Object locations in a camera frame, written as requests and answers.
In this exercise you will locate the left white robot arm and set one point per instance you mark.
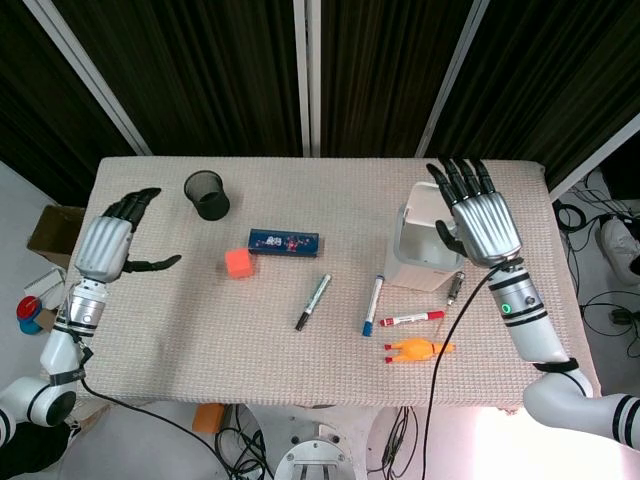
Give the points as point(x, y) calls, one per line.
point(50, 360)

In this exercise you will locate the red whiteboard marker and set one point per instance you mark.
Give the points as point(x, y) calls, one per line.
point(412, 318)

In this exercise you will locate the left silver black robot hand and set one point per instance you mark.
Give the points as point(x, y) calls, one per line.
point(102, 245)

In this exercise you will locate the black mesh pen holder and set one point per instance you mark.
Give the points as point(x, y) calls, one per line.
point(207, 194)

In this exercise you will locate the blue rectangular pencil box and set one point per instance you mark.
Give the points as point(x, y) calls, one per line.
point(285, 243)

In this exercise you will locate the brown cardboard box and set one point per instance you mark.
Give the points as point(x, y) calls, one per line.
point(52, 232)

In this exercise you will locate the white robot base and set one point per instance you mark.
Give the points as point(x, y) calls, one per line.
point(315, 450)

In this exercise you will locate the blue cap whiteboard marker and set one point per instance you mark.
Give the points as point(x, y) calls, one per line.
point(372, 305)

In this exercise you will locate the white sneaker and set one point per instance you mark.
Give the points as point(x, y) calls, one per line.
point(619, 245)

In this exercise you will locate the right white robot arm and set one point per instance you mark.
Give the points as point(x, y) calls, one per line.
point(545, 350)

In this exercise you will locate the orange box under table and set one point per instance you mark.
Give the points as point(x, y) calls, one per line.
point(209, 418)

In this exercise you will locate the beige woven tablecloth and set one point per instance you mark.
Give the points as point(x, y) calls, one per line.
point(280, 350)

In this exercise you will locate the white square container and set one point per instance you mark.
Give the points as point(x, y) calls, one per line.
point(424, 252)

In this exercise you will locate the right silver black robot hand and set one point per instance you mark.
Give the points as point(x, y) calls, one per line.
point(484, 227)

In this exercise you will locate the black cap whiteboard marker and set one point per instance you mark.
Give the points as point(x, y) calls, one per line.
point(313, 302)

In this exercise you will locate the yellow rubber chicken toy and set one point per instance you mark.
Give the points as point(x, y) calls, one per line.
point(415, 349)

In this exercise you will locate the red and blue round object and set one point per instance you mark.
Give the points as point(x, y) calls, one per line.
point(29, 314)

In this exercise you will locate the orange cube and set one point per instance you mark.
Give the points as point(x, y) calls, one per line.
point(239, 263)

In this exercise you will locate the small grey metal tool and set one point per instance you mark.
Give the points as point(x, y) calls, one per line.
point(456, 288)

